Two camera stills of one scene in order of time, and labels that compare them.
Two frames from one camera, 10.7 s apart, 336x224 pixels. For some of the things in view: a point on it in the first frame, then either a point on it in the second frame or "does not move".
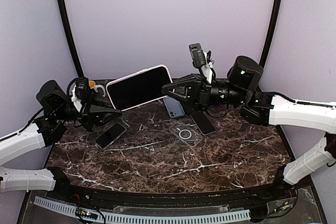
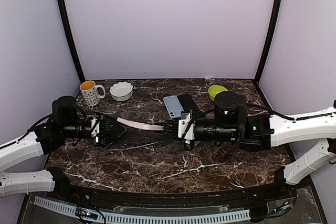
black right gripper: x=197 y=94 to x=185 y=116
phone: x=146 y=86 to x=139 y=125
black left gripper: x=96 y=113 to x=99 y=132
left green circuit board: x=86 y=214 does not move
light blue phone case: x=174 y=107 does not move
